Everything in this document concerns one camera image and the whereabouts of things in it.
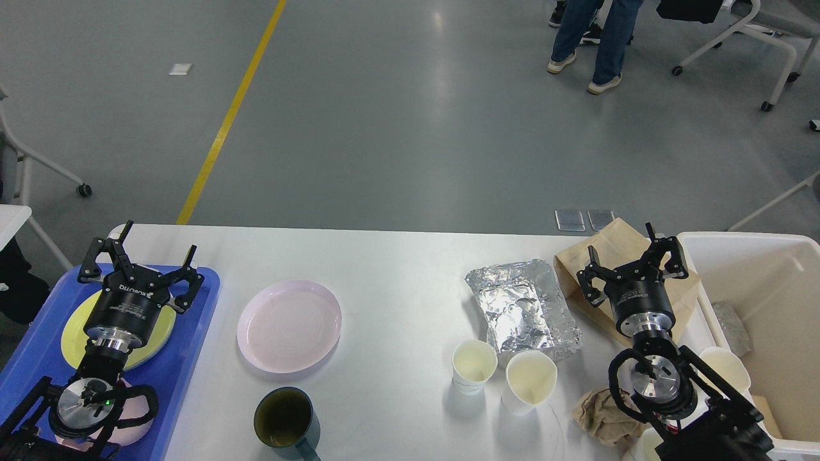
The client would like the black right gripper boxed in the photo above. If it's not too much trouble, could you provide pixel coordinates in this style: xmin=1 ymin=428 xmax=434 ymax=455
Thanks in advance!
xmin=577 ymin=222 xmax=689 ymax=338

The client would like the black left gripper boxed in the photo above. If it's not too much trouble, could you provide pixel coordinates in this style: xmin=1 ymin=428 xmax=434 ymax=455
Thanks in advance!
xmin=78 ymin=220 xmax=205 ymax=351

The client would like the pink plate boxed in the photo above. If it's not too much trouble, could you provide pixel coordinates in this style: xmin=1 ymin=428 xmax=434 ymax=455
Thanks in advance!
xmin=236 ymin=280 xmax=343 ymax=374

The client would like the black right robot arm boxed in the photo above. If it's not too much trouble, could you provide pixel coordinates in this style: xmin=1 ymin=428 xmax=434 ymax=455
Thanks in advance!
xmin=576 ymin=223 xmax=774 ymax=460

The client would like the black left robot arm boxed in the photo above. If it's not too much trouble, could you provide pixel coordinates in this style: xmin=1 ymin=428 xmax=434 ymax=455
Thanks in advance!
xmin=2 ymin=221 xmax=205 ymax=460

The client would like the brown paper bag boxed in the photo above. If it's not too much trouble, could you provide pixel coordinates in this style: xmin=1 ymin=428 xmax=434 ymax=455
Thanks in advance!
xmin=553 ymin=218 xmax=701 ymax=346

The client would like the right metal floor plate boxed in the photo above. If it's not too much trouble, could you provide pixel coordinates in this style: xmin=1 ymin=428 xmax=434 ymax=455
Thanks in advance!
xmin=587 ymin=209 xmax=617 ymax=232

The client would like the metal floor plate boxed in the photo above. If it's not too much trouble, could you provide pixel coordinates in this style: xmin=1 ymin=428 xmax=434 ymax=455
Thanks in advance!
xmin=554 ymin=209 xmax=586 ymax=232
xmin=587 ymin=209 xmax=617 ymax=232

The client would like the left metal floor plate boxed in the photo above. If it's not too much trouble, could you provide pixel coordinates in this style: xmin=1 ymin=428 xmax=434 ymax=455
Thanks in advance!
xmin=554 ymin=209 xmax=586 ymax=232

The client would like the yellow-green plate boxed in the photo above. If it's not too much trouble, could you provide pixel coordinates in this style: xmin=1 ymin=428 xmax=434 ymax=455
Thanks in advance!
xmin=61 ymin=291 xmax=177 ymax=371

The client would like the crumpled aluminium foil tray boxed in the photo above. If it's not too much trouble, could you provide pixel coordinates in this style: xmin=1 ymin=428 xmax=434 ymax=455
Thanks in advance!
xmin=465 ymin=259 xmax=583 ymax=368

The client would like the paper cup in bin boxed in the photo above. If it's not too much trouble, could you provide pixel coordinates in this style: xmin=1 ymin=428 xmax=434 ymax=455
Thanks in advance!
xmin=699 ymin=346 xmax=751 ymax=396

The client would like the blue plastic tray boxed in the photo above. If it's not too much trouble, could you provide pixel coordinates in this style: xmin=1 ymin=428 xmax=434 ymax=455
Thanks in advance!
xmin=1 ymin=266 xmax=220 ymax=460

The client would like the pink mug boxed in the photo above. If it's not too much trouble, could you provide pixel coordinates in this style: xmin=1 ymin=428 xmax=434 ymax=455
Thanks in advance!
xmin=49 ymin=378 xmax=158 ymax=452

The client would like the white plastic bin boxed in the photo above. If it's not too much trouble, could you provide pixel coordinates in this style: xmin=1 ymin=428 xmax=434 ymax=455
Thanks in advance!
xmin=678 ymin=232 xmax=819 ymax=460

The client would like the crumpled brown paper napkin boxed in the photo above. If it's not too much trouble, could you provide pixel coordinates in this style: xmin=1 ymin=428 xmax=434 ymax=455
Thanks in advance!
xmin=571 ymin=388 xmax=648 ymax=446

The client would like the right white paper cup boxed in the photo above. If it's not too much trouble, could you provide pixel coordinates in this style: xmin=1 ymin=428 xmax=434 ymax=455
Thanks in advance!
xmin=502 ymin=350 xmax=557 ymax=416

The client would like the white paper cup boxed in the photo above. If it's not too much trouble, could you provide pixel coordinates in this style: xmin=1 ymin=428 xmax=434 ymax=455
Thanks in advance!
xmin=451 ymin=339 xmax=498 ymax=396
xmin=502 ymin=350 xmax=557 ymax=416

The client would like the white chair left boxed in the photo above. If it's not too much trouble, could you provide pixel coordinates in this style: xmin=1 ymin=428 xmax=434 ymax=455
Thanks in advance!
xmin=1 ymin=107 xmax=93 ymax=271

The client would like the white cup bottom edge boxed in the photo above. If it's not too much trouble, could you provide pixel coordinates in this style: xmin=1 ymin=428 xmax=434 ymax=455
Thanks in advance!
xmin=621 ymin=428 xmax=664 ymax=461

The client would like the left white paper cup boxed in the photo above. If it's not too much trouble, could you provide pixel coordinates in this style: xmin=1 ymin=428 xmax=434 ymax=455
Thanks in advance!
xmin=451 ymin=339 xmax=498 ymax=396

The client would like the white chair leg right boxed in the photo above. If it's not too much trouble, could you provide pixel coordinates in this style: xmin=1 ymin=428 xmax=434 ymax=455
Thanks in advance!
xmin=725 ymin=170 xmax=819 ymax=232

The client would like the white paper on floor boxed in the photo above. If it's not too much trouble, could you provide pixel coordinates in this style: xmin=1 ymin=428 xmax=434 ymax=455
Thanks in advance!
xmin=168 ymin=62 xmax=193 ymax=76

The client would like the person in blue jeans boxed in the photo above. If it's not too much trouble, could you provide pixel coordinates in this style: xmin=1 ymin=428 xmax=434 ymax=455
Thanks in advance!
xmin=547 ymin=0 xmax=644 ymax=96

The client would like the white office chair right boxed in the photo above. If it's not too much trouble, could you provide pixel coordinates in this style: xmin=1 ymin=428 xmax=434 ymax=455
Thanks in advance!
xmin=670 ymin=1 xmax=819 ymax=113

